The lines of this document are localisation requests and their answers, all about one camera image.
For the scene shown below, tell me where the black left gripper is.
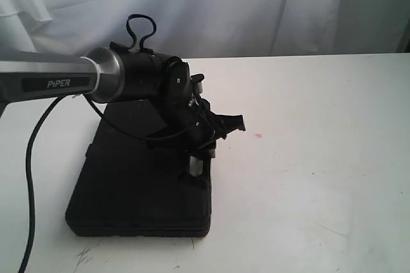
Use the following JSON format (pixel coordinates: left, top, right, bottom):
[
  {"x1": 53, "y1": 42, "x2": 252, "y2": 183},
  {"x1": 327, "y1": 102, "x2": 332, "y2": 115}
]
[{"x1": 166, "y1": 74, "x2": 246, "y2": 179}]

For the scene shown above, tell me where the black plastic tool case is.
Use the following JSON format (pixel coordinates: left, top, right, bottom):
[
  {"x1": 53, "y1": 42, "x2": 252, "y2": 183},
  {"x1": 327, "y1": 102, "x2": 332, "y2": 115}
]
[{"x1": 65, "y1": 101, "x2": 211, "y2": 238}]

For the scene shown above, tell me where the left robot arm silver black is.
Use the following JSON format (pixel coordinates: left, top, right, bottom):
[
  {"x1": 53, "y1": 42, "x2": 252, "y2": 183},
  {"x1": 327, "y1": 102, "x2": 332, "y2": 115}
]
[{"x1": 1, "y1": 44, "x2": 245, "y2": 160}]

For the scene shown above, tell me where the white backdrop curtain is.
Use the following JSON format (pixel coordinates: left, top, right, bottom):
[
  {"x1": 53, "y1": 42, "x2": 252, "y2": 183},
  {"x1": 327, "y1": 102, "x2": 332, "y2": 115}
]
[{"x1": 1, "y1": 0, "x2": 409, "y2": 58}]

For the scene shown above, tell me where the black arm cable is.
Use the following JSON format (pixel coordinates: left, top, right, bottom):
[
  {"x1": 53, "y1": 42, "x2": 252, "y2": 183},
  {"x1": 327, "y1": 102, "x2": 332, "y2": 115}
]
[{"x1": 17, "y1": 95, "x2": 65, "y2": 273}]

